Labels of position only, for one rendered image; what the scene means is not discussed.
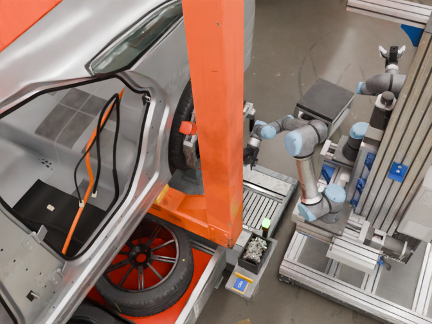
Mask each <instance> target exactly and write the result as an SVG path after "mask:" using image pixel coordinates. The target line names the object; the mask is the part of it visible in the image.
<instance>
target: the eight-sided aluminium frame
mask: <svg viewBox="0 0 432 324"><path fill-rule="evenodd" d="M190 121H191V122H193V123H195V110H193V113H192V117H191V120H190ZM190 138H191V136H189V135H186V137H185V139H184V143H183V147H184V153H185V157H186V165H187V166H188V167H191V168H194V169H197V168H201V159H200V158H198V159H197V155H196V150H195V142H196V140H197V131H196V134H195V135H194V136H192V139H190Z"/></svg>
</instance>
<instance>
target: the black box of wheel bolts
mask: <svg viewBox="0 0 432 324"><path fill-rule="evenodd" d="M272 243H273V242H272V241H270V240H268V239H266V238H264V237H262V236H260V235H257V234H256V233H253V232H252V234H251V236H250V237H249V239H248V240H247V242H246V244H245V246H244V247H243V249H242V251H241V252H240V254H239V256H238V257H237V258H238V266H240V267H242V268H244V269H246V270H248V271H250V272H252V273H254V274H255V275H258V273H259V271H260V270H261V268H262V266H263V264H264V263H265V261H266V259H267V257H268V256H269V254H270V252H271V248H272Z"/></svg>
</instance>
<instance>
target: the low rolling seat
mask: <svg viewBox="0 0 432 324"><path fill-rule="evenodd" d="M353 100H354V92H353V91H350V90H348V89H345V88H344V87H341V86H339V85H336V84H334V83H332V82H329V81H328V80H325V79H323V78H318V79H317V81H316V82H315V83H314V84H313V85H312V86H311V87H310V89H309V90H308V91H307V92H306V93H305V94H304V95H303V96H302V97H301V98H300V100H299V101H298V102H297V105H296V106H295V111H294V119H299V120H309V121H311V120H321V121H322V122H324V123H325V124H326V126H327V129H328V134H327V137H326V139H325V140H324V141H323V144H325V142H326V140H328V139H329V138H330V137H331V135H332V134H333V133H334V132H335V130H336V129H337V128H338V127H339V125H340V124H341V123H342V121H343V120H344V119H345V118H346V117H347V115H348V114H349V112H350V110H351V107H352V103H353Z"/></svg>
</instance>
